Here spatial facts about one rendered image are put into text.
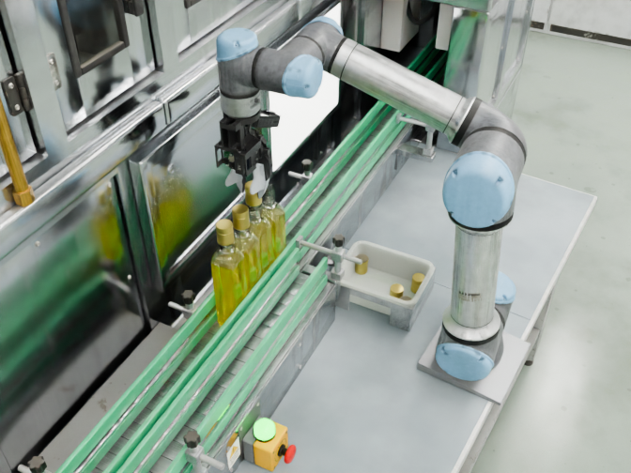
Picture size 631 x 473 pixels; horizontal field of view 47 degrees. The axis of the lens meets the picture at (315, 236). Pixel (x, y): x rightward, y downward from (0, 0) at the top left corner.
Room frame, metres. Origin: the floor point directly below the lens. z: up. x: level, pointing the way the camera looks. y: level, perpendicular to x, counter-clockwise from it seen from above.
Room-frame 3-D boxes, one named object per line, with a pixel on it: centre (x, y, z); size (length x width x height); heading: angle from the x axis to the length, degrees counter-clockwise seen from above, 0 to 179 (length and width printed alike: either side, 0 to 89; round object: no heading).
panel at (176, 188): (1.54, 0.14, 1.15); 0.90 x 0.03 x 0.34; 153
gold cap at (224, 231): (1.14, 0.18, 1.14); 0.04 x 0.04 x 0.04
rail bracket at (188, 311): (1.11, 0.29, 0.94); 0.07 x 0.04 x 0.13; 63
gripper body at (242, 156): (1.22, 0.15, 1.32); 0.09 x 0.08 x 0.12; 153
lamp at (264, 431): (0.88, 0.10, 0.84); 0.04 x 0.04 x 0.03
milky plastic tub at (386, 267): (1.35, -0.17, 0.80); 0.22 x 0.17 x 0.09; 63
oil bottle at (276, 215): (1.30, 0.10, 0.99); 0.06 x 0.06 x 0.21; 64
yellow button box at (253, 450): (0.88, 0.10, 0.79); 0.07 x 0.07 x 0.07; 63
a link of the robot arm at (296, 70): (1.20, 0.04, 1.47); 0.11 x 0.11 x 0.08; 67
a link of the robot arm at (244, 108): (1.23, 0.14, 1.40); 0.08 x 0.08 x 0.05
